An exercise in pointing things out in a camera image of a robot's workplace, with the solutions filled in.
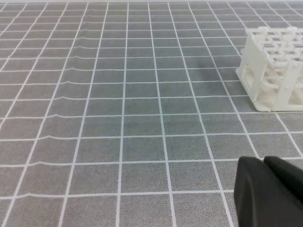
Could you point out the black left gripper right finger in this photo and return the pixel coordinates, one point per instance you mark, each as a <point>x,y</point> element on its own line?
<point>283,183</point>

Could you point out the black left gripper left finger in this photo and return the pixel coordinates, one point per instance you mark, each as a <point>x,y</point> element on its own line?
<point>248,199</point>

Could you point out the white test tube rack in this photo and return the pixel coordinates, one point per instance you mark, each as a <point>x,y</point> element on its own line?
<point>271,68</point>

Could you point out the grey grid tablecloth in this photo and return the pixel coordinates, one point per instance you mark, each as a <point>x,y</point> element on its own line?
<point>130,114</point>

